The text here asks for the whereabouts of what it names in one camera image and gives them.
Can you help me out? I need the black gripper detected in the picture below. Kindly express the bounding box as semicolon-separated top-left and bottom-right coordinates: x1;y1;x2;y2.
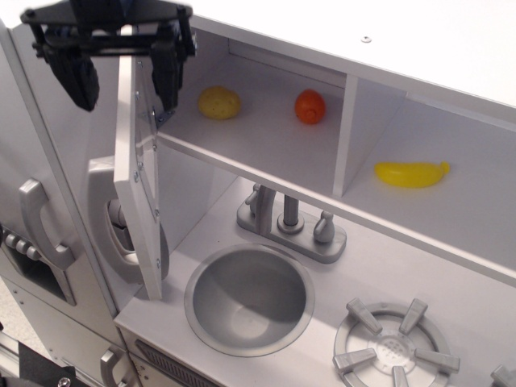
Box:
20;1;197;111

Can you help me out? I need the yellow toy lemon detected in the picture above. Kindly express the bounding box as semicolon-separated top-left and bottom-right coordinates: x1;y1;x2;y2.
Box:
198;85;241;120

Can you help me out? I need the orange toy fruit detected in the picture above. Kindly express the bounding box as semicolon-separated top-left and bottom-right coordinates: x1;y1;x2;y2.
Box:
294;89;326;125

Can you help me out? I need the grey ice dispenser panel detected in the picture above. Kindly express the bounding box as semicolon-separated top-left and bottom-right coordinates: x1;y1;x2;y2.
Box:
1;226;77;306

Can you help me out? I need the white toy kitchen cabinet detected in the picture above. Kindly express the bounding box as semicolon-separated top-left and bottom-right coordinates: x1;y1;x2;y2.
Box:
1;1;515;386

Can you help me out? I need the grey toy faucet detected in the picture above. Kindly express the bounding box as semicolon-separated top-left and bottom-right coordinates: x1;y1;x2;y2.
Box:
237;184;347;264

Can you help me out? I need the round metal sink bowl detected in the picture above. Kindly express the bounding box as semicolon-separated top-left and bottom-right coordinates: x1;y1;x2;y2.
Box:
184;243;315;357

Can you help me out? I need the black oven vent panel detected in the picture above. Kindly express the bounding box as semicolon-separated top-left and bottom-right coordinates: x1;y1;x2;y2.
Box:
135;339;218;387

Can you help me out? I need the yellow toy banana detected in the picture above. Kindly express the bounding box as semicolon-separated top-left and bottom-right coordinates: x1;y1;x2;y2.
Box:
374;161;451;188

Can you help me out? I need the grey toy stove burner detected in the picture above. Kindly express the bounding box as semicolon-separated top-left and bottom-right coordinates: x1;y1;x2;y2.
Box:
333;298;460;386

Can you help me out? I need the grey fridge door handle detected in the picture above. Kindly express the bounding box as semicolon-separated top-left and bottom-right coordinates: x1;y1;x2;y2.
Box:
19;178;77;270

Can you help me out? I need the grey toy wall phone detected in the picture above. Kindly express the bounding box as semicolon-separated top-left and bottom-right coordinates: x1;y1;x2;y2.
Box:
107;199;133;250

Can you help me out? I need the grey lower door handle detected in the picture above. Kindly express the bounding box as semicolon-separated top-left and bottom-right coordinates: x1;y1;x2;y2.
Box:
100;350;127;387

